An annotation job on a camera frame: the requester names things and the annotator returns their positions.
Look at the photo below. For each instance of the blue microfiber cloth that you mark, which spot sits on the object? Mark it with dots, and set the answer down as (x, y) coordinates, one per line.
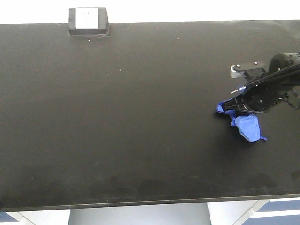
(247, 124)

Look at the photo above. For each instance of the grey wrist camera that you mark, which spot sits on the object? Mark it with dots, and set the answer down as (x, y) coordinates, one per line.
(248, 70)

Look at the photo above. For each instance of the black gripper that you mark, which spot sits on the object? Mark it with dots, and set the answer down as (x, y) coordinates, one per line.
(259, 98)

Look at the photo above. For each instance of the blue and white drawer cabinet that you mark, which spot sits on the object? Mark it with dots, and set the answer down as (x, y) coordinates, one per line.
(283, 211)

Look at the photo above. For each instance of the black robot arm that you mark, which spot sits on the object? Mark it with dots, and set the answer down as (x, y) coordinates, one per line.
(285, 68)

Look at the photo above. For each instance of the black tabletop power socket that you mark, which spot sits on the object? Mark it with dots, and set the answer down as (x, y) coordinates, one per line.
(88, 21)

